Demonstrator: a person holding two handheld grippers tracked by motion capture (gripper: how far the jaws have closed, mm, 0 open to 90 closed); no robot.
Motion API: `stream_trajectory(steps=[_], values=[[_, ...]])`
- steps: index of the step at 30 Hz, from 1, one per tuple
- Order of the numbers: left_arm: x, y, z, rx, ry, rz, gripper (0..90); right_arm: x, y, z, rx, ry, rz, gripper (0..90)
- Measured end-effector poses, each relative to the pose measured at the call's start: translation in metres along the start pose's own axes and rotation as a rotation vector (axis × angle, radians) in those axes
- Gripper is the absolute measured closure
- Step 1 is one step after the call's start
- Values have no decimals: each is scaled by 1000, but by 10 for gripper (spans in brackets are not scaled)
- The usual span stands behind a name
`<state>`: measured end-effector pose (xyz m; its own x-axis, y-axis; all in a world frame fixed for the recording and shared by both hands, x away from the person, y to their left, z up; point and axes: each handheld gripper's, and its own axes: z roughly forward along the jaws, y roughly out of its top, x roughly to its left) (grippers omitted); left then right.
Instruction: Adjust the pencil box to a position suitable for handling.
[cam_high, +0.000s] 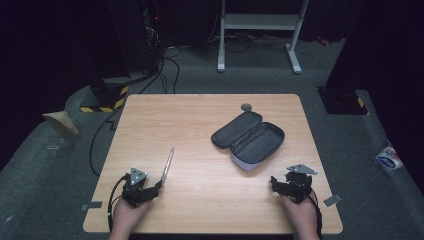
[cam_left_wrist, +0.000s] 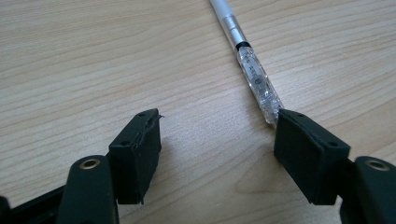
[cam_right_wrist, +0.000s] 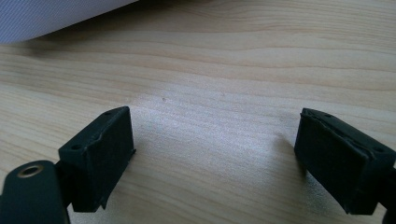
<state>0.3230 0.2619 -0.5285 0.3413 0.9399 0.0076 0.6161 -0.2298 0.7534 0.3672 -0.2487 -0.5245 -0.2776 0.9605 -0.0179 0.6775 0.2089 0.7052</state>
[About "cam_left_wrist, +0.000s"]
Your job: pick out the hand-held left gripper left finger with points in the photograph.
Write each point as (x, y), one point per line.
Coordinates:
(134, 161)

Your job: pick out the white pen with clear cap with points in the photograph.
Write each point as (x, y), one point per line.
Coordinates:
(249, 62)

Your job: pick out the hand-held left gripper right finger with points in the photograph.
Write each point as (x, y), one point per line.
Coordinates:
(314, 161)

